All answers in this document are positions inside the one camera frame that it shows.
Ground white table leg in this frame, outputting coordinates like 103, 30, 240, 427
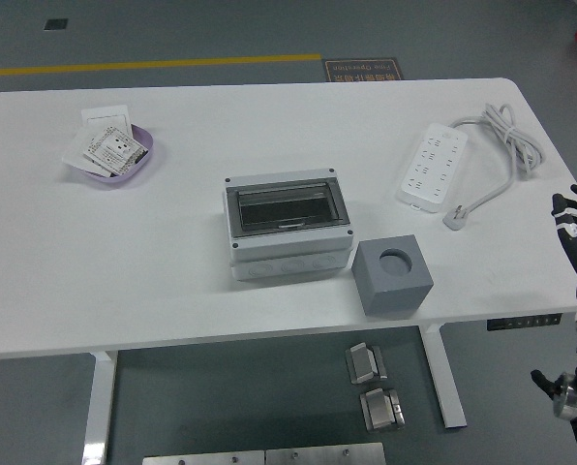
80, 351, 119, 465
421, 323, 468, 430

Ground brown floor sign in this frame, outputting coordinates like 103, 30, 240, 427
320, 58, 405, 82

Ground purple plastic tray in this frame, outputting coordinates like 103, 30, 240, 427
70, 123, 154, 185

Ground white flat wall panel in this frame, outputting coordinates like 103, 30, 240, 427
60, 130, 110, 178

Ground black table control panel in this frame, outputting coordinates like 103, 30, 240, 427
486, 313, 562, 332

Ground plain white switch plate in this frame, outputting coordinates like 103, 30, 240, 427
80, 104, 134, 141

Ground grey enclosure box with lid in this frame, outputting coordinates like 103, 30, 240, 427
224, 168, 355, 282

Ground socket panel with printed back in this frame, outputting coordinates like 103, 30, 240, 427
81, 125, 147, 176

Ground white power strip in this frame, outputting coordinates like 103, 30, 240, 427
395, 122, 469, 214

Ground grey cube with round hole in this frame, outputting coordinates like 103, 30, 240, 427
350, 233, 435, 319

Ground white power cord with plug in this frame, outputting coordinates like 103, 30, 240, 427
441, 102, 546, 232

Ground grey metal plate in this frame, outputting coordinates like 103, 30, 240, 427
141, 449, 266, 465
264, 441, 386, 465

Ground small metal block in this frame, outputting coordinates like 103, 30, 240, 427
345, 342, 388, 387
359, 387, 407, 433

